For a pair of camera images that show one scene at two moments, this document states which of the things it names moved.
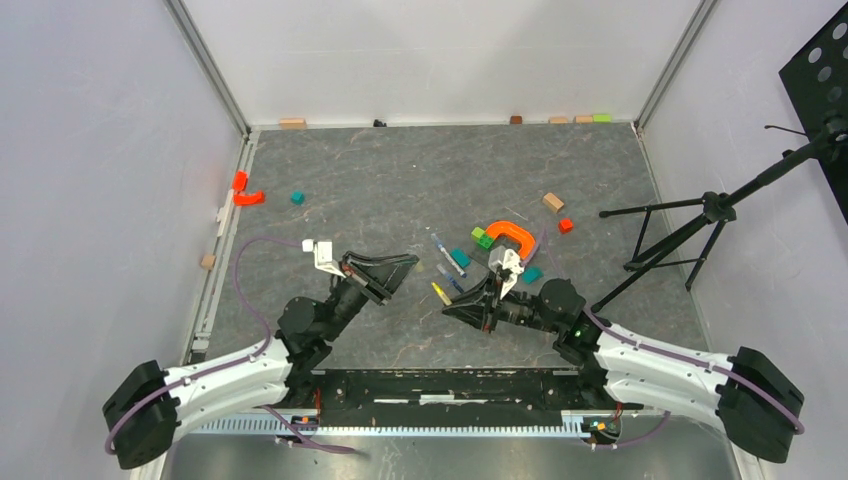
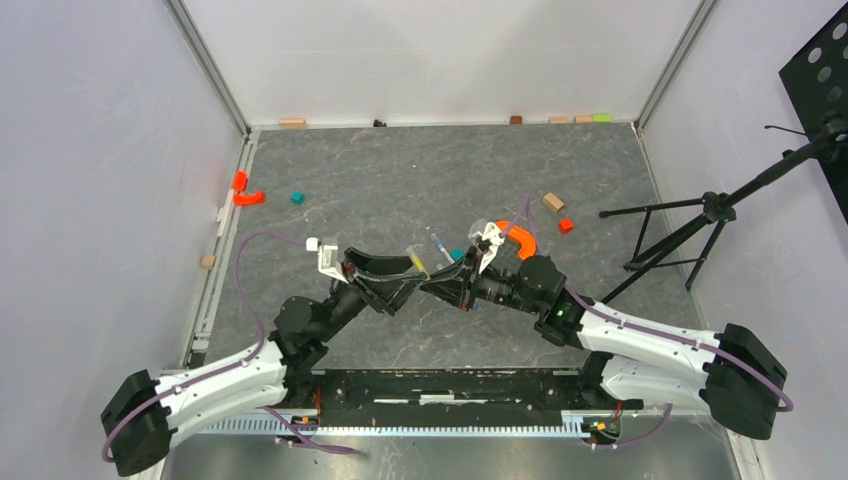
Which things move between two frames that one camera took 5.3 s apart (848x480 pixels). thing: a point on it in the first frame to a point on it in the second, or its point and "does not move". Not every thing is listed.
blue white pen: x=448 y=257 does not move
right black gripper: x=485 y=303 to x=458 y=289
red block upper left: x=240 y=180 does not move
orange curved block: x=527 y=242 does not move
